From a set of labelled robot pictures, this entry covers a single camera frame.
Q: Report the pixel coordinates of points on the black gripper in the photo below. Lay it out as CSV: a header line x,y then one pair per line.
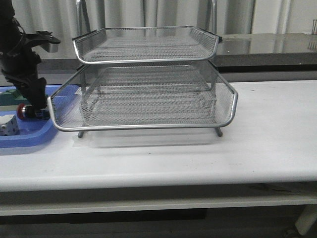
x,y
21,71

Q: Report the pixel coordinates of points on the red emergency stop button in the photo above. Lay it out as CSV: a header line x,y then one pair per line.
x,y
29,112

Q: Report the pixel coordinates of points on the silver mesh tray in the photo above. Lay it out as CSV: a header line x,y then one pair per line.
x,y
152,95
146,44

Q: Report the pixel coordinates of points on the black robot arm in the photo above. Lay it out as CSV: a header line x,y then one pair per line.
x,y
12,35

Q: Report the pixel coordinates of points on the green terminal block component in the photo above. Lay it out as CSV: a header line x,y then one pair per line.
x,y
10,98

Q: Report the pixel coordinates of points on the blue plastic tray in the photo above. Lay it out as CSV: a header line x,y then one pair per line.
x,y
33,131

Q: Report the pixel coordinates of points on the white electrical block component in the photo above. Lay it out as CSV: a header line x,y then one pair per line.
x,y
8,125

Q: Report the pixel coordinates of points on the grey stone counter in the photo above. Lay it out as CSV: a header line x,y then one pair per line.
x,y
266,52

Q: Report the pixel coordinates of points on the white table leg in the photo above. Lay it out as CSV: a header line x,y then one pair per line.
x,y
306,220

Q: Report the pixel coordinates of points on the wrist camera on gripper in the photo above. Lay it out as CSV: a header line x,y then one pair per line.
x,y
44,39

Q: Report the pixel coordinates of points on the grey metal rack frame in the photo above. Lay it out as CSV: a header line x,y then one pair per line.
x,y
82,18

